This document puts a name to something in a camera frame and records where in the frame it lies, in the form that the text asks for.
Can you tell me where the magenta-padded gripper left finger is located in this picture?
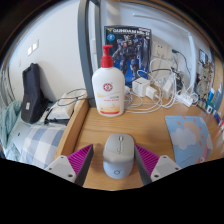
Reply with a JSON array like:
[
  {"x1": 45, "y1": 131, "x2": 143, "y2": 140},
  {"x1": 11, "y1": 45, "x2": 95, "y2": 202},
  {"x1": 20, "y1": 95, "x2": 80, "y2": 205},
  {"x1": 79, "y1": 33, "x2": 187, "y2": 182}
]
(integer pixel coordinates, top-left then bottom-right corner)
[{"x1": 43, "y1": 143, "x2": 95, "y2": 187}]

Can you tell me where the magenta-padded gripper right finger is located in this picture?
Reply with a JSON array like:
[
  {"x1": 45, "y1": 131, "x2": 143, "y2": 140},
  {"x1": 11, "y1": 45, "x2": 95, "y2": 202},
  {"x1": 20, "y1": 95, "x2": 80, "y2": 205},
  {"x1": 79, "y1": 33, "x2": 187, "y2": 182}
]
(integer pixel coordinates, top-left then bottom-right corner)
[{"x1": 133, "y1": 143, "x2": 184, "y2": 187}]

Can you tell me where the grey computer mouse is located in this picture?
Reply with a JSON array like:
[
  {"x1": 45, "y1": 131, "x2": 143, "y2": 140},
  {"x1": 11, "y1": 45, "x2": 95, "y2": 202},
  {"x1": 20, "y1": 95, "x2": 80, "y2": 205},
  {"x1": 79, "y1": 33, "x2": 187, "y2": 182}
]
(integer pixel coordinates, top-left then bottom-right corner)
[{"x1": 102, "y1": 133, "x2": 136, "y2": 180}]

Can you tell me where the pastel cloud-print mouse pad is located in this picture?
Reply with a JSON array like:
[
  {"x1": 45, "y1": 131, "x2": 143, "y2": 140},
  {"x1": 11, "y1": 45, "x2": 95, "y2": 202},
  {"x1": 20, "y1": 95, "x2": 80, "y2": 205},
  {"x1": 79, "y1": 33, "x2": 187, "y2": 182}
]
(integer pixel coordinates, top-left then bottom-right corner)
[{"x1": 164, "y1": 115, "x2": 214, "y2": 169}]

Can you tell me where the blue plaid pillow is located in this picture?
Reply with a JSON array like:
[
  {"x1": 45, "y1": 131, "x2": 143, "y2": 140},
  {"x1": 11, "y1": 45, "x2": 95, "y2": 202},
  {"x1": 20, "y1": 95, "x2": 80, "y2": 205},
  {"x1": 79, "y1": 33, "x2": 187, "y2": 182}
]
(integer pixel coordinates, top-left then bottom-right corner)
[{"x1": 20, "y1": 123, "x2": 67, "y2": 169}]

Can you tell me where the white flat pack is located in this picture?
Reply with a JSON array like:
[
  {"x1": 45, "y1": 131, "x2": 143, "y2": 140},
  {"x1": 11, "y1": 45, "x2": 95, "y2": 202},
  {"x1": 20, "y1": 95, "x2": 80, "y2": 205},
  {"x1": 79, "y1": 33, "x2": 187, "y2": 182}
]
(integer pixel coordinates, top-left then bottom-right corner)
[{"x1": 44, "y1": 88, "x2": 88, "y2": 125}]

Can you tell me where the teal blanket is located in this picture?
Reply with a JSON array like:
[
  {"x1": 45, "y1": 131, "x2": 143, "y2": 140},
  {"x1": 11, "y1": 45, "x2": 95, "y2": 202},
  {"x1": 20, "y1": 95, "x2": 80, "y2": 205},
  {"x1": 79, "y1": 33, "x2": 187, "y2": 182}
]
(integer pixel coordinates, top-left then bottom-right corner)
[{"x1": 0, "y1": 99, "x2": 23, "y2": 158}]

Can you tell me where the white power strip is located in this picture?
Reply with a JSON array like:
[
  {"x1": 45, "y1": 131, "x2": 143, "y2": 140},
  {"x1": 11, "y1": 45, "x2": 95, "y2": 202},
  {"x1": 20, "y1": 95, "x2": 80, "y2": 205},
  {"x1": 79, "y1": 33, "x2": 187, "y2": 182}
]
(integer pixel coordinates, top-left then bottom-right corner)
[{"x1": 175, "y1": 93, "x2": 195, "y2": 108}]

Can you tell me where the small white charger block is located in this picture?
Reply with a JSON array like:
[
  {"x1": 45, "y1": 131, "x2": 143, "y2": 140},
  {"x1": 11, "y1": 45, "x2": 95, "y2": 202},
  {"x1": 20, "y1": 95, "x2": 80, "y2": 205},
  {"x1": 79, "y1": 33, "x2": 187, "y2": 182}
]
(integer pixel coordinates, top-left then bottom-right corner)
[{"x1": 145, "y1": 85, "x2": 160, "y2": 101}]

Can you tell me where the black bag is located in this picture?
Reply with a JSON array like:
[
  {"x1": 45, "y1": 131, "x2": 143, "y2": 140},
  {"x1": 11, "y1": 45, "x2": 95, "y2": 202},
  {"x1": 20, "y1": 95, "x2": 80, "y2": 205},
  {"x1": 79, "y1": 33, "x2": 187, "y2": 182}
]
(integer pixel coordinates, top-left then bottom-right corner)
[{"x1": 20, "y1": 62, "x2": 46, "y2": 125}]

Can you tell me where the white multi-port charger block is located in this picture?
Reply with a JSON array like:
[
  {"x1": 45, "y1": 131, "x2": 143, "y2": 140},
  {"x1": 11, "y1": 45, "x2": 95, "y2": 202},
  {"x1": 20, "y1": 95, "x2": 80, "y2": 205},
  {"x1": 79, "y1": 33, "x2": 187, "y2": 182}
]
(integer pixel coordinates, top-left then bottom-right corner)
[{"x1": 132, "y1": 77, "x2": 151, "y2": 98}]

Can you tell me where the white pump bottle red cap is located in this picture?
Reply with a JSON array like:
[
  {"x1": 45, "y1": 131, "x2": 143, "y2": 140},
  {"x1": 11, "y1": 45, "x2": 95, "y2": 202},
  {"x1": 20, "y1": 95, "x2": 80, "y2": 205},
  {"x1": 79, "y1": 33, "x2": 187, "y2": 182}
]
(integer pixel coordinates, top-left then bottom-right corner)
[{"x1": 91, "y1": 44, "x2": 126, "y2": 118}]

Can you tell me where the robot model kit box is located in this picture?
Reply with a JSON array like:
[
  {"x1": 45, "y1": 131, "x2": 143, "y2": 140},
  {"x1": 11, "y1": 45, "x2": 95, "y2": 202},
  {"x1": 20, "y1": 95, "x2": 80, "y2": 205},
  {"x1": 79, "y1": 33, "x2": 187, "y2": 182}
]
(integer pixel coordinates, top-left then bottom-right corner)
[{"x1": 103, "y1": 25, "x2": 152, "y2": 88}]

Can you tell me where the tangled white cable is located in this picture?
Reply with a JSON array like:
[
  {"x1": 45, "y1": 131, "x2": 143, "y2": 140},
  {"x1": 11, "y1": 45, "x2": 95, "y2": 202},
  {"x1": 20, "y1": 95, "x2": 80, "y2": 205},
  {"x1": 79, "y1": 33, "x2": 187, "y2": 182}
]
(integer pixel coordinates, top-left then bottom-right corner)
[{"x1": 124, "y1": 58, "x2": 189, "y2": 115}]

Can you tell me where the green plug cable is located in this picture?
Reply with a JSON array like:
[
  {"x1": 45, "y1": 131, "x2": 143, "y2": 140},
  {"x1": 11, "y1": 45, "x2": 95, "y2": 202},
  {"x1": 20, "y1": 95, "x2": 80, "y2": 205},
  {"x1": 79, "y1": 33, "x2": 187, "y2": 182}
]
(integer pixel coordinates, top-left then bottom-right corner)
[{"x1": 171, "y1": 48, "x2": 192, "y2": 78}]

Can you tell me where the white wall outlet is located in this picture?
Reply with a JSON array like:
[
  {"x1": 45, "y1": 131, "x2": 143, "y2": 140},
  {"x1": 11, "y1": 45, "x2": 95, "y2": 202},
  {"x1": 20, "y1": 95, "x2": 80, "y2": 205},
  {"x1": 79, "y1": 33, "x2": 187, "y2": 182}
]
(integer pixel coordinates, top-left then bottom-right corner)
[{"x1": 152, "y1": 41, "x2": 173, "y2": 61}]

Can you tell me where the wooden shelf unit grey frame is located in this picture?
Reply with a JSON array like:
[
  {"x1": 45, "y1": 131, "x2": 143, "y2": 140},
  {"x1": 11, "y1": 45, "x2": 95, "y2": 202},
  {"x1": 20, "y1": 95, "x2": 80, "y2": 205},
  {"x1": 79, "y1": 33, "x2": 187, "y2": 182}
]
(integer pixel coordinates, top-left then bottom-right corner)
[{"x1": 77, "y1": 0, "x2": 104, "y2": 108}]

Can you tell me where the white wall switch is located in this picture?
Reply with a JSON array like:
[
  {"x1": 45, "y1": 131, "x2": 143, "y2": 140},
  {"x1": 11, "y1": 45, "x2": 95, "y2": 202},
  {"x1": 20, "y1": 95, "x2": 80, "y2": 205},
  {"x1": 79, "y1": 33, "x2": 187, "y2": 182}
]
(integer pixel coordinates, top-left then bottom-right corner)
[{"x1": 27, "y1": 39, "x2": 40, "y2": 57}]

